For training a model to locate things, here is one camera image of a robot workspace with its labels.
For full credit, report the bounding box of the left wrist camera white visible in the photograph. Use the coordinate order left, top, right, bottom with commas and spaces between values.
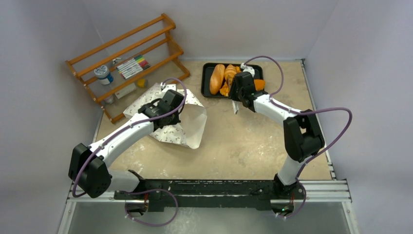
160, 83, 177, 95

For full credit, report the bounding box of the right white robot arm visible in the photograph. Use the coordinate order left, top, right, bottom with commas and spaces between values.
229, 72, 325, 198

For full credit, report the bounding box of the small white box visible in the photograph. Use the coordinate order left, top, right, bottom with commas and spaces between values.
114, 83, 136, 99

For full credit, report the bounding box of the blue lid jar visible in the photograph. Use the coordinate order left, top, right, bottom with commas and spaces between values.
94, 65, 113, 85

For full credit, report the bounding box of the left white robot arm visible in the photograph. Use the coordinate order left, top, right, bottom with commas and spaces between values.
68, 90, 187, 199

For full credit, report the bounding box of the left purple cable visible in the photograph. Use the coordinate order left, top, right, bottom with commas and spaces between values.
71, 77, 188, 198

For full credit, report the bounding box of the pack of coloured markers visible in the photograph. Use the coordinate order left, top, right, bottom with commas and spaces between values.
116, 55, 150, 79

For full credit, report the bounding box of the orange wooden rack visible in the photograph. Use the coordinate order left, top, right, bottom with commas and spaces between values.
65, 13, 190, 124

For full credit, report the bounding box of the fake croissant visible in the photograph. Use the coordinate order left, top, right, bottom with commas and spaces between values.
224, 64, 240, 88

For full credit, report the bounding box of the black plastic tray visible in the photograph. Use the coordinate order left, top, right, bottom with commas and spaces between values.
201, 62, 264, 99

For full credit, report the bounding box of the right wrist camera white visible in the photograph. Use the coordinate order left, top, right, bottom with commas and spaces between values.
240, 63, 255, 77

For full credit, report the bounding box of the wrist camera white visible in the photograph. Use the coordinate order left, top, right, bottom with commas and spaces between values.
160, 83, 177, 95
240, 63, 255, 77

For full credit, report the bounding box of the long fake bread loaf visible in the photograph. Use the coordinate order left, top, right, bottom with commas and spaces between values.
209, 64, 225, 95

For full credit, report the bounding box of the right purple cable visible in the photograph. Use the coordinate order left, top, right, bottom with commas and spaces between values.
242, 55, 353, 181

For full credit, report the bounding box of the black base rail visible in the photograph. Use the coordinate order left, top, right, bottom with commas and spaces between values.
114, 178, 307, 215

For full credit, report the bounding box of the yellow grey eraser block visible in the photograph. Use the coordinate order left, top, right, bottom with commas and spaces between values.
136, 78, 148, 88

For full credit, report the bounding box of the aluminium frame rail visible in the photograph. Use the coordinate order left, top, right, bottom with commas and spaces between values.
66, 179, 353, 204

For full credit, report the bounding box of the round fake bread roll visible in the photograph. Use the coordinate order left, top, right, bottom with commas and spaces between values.
253, 79, 266, 91

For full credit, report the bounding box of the purple cable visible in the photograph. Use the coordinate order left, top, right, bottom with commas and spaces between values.
242, 55, 353, 181
71, 77, 188, 198

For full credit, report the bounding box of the patterned white paper bag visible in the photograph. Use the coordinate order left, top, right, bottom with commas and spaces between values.
123, 83, 207, 149

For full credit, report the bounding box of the braided fake bread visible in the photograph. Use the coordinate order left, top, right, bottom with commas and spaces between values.
220, 79, 230, 97

